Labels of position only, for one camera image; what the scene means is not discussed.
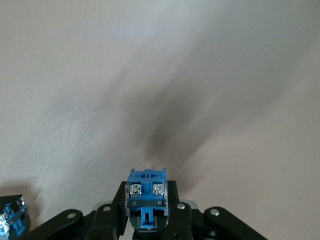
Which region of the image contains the brown table mat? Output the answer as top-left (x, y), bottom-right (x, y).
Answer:
top-left (0, 0), bottom-right (320, 240)

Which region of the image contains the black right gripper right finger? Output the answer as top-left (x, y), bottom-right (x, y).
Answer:
top-left (164, 179), bottom-right (270, 240)

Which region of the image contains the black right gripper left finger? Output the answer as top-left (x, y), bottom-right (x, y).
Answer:
top-left (24, 181), bottom-right (131, 240)

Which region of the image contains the yellow push button blue block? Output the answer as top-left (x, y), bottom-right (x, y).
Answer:
top-left (0, 194), bottom-right (31, 238)
top-left (124, 167), bottom-right (171, 234)

